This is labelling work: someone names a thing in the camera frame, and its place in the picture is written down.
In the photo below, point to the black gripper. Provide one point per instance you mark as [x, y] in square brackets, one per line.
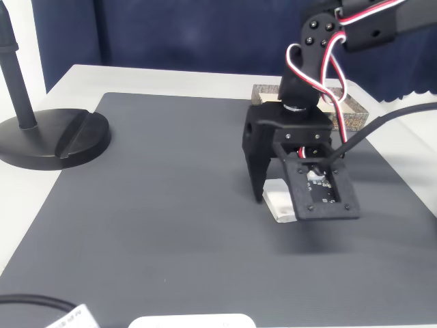
[257, 137]

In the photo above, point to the small white block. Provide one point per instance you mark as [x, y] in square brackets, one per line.
[276, 201]

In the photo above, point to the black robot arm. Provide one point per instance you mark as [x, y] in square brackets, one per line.
[314, 41]

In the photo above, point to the patterned cardboard box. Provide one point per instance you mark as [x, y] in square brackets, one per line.
[355, 116]

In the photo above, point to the grey rubber mat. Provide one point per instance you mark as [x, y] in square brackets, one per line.
[153, 222]

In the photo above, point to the dark blue curtain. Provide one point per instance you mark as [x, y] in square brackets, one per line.
[205, 34]

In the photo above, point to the white rounded device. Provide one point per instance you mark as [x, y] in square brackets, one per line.
[191, 323]

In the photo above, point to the white printed label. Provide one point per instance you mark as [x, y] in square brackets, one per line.
[78, 319]

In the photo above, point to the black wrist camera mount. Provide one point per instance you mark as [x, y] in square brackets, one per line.
[327, 212]

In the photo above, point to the black round-base camera stand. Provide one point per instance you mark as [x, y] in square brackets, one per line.
[41, 136]

